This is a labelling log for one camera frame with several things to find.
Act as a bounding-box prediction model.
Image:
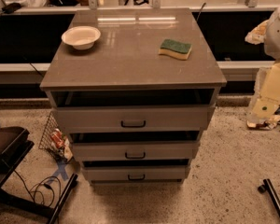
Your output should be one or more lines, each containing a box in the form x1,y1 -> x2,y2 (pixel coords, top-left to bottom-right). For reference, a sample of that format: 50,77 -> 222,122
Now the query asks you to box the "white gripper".
246,61 -> 280,128

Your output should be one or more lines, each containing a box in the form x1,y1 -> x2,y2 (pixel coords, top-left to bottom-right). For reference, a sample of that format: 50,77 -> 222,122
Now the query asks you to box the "green and yellow sponge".
159,39 -> 192,61

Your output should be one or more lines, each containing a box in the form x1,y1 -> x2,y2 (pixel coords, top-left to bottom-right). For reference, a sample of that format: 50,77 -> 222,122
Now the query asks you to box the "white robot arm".
245,6 -> 280,128

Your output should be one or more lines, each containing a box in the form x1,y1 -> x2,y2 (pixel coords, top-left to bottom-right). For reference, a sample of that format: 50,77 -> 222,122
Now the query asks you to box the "white paper bowl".
62,26 -> 101,50

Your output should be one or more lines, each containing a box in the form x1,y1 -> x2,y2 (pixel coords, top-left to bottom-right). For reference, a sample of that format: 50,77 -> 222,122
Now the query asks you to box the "top grey drawer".
52,106 -> 215,133

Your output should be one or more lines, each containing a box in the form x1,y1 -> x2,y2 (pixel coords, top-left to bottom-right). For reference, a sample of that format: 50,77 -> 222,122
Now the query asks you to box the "black bar on floor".
258,179 -> 280,218

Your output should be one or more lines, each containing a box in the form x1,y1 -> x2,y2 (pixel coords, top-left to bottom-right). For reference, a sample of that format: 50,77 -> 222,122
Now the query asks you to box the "grey drawer cabinet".
39,7 -> 228,185

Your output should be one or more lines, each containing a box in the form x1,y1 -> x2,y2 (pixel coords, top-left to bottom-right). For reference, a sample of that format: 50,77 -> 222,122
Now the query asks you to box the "red snack packet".
50,129 -> 64,148

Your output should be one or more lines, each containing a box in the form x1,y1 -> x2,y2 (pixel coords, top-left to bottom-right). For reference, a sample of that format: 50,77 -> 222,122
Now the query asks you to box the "black cart stand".
0,126 -> 77,224

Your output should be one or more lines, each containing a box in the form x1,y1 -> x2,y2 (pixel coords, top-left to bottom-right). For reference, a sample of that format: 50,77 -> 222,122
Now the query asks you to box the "wire mesh basket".
38,114 -> 73,162

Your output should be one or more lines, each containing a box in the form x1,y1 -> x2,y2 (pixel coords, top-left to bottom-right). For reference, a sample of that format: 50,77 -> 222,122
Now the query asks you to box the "black cable on floor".
12,169 -> 63,208

